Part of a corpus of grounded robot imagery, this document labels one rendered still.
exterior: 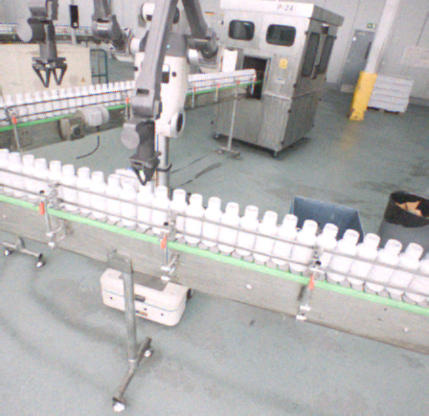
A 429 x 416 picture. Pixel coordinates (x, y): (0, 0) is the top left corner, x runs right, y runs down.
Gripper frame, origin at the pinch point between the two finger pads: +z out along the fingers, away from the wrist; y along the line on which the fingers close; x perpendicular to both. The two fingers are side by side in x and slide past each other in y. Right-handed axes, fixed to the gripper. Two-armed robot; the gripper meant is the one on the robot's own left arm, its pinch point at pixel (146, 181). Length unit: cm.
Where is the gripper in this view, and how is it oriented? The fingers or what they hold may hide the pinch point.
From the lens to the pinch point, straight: 102.4
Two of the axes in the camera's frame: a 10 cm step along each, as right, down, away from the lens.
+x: -9.6, -2.2, 1.9
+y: 2.7, -4.6, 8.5
